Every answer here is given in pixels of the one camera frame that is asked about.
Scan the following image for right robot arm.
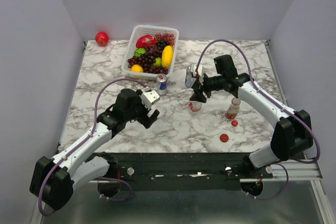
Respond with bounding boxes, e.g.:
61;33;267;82
188;55;313;173

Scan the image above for small red bottle cap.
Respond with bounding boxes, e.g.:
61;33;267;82
231;120;238;126

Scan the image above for black mounting base frame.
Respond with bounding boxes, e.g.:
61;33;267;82
86;152;274;192

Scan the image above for red label clear bottle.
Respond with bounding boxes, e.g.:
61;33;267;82
188;101;203;116

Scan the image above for red grape bunch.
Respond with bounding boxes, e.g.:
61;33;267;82
154;33;175;46

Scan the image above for dark purple grapes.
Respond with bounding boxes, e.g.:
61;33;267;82
127;44;170;74

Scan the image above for large red bottle cap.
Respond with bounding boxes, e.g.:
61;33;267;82
219;134;229;143

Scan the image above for green lime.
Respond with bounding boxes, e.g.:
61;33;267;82
152;57;162;67

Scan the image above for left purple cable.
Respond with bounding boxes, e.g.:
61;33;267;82
38;78;150;217

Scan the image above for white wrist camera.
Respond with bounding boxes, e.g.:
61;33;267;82
140;89;160;110
190;63;204;84

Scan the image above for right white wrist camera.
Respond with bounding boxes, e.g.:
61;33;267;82
190;63;204;84

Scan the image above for yellow mango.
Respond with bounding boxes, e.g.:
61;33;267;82
161;46;173;68

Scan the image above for red bull can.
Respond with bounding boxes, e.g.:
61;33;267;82
156;73;167;96

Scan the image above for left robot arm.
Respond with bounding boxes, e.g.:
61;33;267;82
29;87;160;216

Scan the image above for red apple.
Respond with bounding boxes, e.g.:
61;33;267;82
95;31;109;47

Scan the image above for brown juice bottle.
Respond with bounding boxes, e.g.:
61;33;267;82
225;97;241;120

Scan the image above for orange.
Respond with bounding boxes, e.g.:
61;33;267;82
130;64;143;72

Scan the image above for red dragon fruit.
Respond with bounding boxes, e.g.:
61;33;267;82
136;34;156;48

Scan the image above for silver blue drink can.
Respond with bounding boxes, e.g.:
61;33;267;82
185;64;195;88

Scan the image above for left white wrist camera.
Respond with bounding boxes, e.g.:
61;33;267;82
140;89;160;110

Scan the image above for green apple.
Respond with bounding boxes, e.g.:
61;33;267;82
134;48;146;57

